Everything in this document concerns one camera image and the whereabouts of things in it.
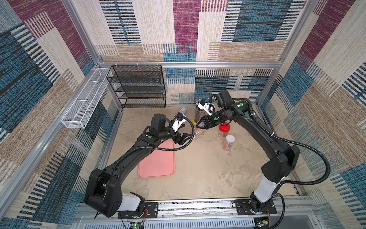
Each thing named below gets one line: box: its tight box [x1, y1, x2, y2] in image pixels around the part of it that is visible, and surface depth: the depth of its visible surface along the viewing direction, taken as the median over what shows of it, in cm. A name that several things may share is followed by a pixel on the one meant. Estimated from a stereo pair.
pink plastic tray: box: [138, 138, 175, 178], surface depth 89 cm
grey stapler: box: [178, 106, 188, 115], surface depth 117 cm
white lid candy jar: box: [222, 134, 236, 152], surface depth 91 cm
